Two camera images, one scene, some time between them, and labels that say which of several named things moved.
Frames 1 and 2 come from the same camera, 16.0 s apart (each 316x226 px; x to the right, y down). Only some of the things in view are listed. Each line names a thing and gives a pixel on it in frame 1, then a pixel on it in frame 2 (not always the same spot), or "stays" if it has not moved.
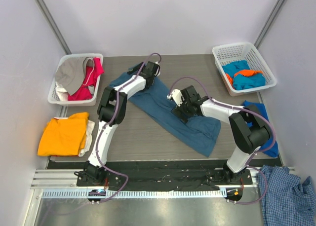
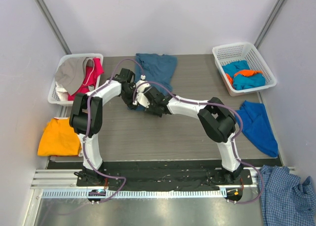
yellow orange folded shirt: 64,137 stays
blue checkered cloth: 288,202 stays
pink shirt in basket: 84,93 stays
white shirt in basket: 62,94 stays
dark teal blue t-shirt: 200,133 → 160,68
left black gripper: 136,69 → 129,97
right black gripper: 181,111 → 150,97
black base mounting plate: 167,176 stays
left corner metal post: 41,4 stays
